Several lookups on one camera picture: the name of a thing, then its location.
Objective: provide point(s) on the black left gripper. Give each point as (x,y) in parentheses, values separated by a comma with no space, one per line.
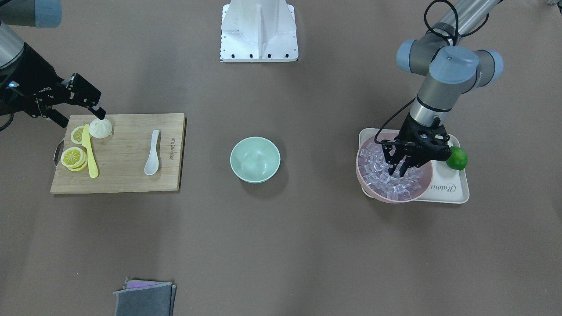
(407,131)

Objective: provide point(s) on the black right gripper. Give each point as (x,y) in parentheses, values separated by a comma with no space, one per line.
(36,78)

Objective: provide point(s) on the white ceramic spoon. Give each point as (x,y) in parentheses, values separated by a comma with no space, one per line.
(153,162)

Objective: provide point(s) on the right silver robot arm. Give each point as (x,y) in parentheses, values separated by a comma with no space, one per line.
(32,13)

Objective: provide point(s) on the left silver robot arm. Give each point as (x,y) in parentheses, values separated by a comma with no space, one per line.
(449,71)

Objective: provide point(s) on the pile of clear ice cubes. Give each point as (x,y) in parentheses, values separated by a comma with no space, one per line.
(377,175)

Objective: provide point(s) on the pink bowl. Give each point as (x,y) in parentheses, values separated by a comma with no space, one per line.
(395,196)

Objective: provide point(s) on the mint green bowl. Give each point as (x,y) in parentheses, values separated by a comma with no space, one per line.
(255,159)

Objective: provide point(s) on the lemon slice near bun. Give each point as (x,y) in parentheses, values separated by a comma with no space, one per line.
(77,134)

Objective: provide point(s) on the yellow plastic knife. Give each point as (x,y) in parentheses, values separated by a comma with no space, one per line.
(87,144)

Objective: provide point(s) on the cream rectangular rabbit tray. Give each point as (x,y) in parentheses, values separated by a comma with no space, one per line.
(440,183)

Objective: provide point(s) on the green lime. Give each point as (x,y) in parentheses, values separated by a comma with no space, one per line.
(458,159)

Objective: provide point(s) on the grey folded cloth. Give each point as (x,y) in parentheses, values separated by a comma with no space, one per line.
(145,298)

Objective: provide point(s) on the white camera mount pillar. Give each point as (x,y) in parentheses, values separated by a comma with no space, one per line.
(258,31)

